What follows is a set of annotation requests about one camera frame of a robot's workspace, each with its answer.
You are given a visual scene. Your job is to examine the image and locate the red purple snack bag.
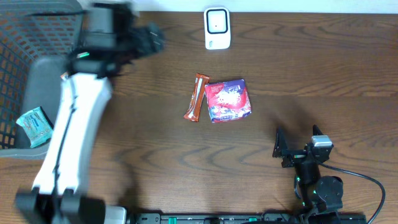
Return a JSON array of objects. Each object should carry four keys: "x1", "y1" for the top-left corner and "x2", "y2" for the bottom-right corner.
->
[{"x1": 205, "y1": 79, "x2": 252, "y2": 123}]

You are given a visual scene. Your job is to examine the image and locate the orange chocolate bar wrapper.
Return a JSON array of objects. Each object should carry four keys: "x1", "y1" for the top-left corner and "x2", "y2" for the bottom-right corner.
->
[{"x1": 183, "y1": 73, "x2": 210, "y2": 122}]

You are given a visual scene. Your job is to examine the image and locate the teal snack packet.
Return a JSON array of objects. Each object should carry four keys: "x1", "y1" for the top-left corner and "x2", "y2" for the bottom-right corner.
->
[{"x1": 16, "y1": 107, "x2": 53, "y2": 148}]

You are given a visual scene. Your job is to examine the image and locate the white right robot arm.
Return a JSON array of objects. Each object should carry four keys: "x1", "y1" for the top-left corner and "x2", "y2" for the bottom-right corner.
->
[{"x1": 272, "y1": 125, "x2": 343, "y2": 223}]

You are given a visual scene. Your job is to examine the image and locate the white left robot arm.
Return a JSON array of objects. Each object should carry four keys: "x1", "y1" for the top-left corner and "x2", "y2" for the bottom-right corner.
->
[{"x1": 15, "y1": 2, "x2": 164, "y2": 223}]

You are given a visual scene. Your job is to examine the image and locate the white barcode scanner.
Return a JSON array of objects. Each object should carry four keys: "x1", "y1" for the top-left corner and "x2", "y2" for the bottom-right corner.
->
[{"x1": 203, "y1": 7, "x2": 231, "y2": 50}]

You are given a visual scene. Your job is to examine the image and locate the grey plastic mesh basket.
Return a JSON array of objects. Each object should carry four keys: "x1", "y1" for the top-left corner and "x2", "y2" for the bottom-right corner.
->
[{"x1": 1, "y1": 0, "x2": 83, "y2": 159}]

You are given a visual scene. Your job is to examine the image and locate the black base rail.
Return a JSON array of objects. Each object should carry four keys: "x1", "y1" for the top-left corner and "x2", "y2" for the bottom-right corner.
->
[{"x1": 104, "y1": 205, "x2": 368, "y2": 224}]

